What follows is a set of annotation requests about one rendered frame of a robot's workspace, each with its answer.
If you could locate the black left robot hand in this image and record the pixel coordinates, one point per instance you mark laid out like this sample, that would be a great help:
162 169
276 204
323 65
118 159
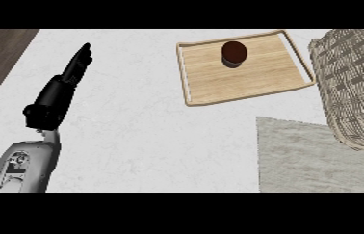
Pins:
53 96

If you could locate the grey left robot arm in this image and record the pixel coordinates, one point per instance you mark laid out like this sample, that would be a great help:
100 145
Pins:
30 164

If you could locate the dark red can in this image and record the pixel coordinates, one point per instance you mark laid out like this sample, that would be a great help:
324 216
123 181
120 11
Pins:
235 51

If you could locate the grey fabric placemat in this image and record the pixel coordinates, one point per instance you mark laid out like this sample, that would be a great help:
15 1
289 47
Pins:
302 161

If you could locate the pale wicker basket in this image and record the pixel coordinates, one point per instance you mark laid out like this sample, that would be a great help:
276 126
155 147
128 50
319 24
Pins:
344 87

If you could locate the pale wooden tray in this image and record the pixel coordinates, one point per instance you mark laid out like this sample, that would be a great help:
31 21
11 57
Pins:
242 74

